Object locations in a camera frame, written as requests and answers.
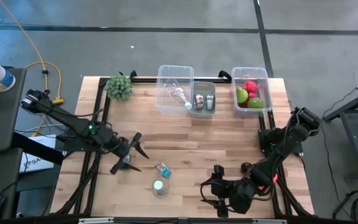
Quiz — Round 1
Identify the green pear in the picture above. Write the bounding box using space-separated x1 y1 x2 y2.
236 86 249 105

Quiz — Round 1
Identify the green succulent plant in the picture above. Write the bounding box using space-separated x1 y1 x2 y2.
104 74 134 101

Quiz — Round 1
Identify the silver can red label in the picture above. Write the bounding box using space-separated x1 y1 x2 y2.
193 94 204 111

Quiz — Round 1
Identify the wide clear plastic bottle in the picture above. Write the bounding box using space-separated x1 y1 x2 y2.
152 177 171 200

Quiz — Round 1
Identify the slim clear bottle white cap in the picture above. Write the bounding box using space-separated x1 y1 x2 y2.
163 79 193 110

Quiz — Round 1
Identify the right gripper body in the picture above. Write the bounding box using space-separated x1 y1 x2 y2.
211 179 241 205

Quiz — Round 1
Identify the black aluminium table frame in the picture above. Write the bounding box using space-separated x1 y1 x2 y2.
50 75 315 224

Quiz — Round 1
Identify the green apple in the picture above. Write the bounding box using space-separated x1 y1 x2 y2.
247 97 265 110

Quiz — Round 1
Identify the white cardboard box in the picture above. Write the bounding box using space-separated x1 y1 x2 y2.
19 134 57 174

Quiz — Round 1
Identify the yellow extension cable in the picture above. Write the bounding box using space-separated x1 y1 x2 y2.
0 0 65 138

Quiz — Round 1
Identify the clear plastic storage bin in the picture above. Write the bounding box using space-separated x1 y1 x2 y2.
155 64 195 118
231 67 273 116

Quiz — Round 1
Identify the grey plastic bin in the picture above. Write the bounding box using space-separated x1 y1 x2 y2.
188 82 216 120

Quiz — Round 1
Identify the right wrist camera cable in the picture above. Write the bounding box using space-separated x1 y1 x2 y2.
200 182 219 208

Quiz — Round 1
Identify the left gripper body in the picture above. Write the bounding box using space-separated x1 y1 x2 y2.
109 132 143 174

